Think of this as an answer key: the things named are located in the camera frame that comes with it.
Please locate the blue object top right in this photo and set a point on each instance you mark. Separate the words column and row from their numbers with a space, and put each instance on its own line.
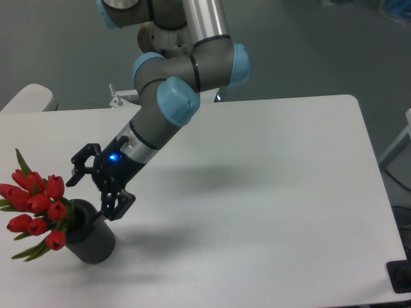
column 396, row 10

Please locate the white furniture frame right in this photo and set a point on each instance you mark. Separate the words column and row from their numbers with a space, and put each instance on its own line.
column 394, row 149

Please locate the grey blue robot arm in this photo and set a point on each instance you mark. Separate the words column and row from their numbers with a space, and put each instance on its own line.
column 169, row 88

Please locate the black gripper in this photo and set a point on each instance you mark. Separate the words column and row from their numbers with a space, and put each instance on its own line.
column 111, row 170

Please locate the white chair back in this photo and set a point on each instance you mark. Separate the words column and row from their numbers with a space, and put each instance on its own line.
column 32, row 98

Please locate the black cable port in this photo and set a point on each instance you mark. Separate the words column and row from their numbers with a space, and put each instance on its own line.
column 399, row 275

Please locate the dark grey ribbed vase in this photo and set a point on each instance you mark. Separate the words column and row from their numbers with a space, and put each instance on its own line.
column 90, row 239

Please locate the red tulip bouquet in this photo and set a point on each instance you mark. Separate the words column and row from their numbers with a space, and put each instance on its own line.
column 41, row 209

